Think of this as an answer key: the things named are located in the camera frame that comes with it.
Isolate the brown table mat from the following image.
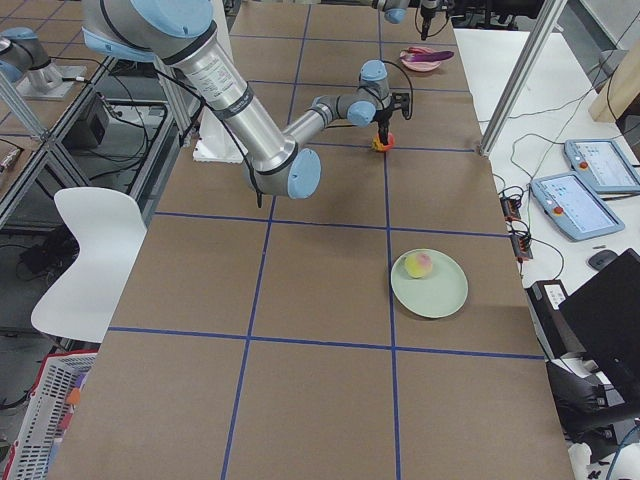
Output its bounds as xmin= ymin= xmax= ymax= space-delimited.
xmin=47 ymin=2 xmax=576 ymax=480

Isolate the red chili pepper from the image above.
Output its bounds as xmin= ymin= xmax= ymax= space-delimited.
xmin=406 ymin=47 xmax=429 ymax=54

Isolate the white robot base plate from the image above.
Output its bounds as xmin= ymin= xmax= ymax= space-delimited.
xmin=193 ymin=107 xmax=243 ymax=164

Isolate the pink plate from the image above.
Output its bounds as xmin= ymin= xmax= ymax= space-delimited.
xmin=399 ymin=47 xmax=442 ymax=73

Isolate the light green plate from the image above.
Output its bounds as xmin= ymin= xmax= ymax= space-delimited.
xmin=390 ymin=248 xmax=469 ymax=319

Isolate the white chair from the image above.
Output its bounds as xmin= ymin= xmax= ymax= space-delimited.
xmin=31 ymin=187 xmax=147 ymax=343

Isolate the black computer mouse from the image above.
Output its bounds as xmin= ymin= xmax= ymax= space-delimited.
xmin=587 ymin=249 xmax=618 ymax=271

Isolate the blue teach pendant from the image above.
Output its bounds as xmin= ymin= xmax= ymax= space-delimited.
xmin=530 ymin=172 xmax=625 ymax=241
xmin=564 ymin=139 xmax=639 ymax=194

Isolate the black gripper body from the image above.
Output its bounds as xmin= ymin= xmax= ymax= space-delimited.
xmin=420 ymin=0 xmax=438 ymax=40
xmin=374 ymin=92 xmax=412 ymax=125

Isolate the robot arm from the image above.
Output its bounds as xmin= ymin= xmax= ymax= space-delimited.
xmin=362 ymin=0 xmax=440 ymax=40
xmin=82 ymin=1 xmax=412 ymax=199

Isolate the green pink peach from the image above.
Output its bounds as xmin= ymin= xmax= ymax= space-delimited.
xmin=403 ymin=252 xmax=433 ymax=279

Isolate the purple eggplant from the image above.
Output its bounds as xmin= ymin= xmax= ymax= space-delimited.
xmin=413 ymin=51 xmax=454 ymax=63

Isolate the black laptop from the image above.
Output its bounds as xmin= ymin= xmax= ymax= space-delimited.
xmin=560 ymin=248 xmax=639 ymax=401

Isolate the grey aluminium frame post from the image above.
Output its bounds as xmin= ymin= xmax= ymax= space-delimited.
xmin=478 ymin=0 xmax=567 ymax=157

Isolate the blue teach pendant near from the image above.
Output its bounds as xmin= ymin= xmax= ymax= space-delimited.
xmin=530 ymin=172 xmax=625 ymax=241

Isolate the white plastic basket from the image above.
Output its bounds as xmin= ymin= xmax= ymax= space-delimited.
xmin=2 ymin=350 xmax=97 ymax=479

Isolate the red orange pomegranate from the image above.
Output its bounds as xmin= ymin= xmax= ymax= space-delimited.
xmin=371 ymin=133 xmax=396 ymax=153

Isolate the blue teach pendant far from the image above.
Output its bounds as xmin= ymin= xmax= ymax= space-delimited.
xmin=564 ymin=139 xmax=639 ymax=194

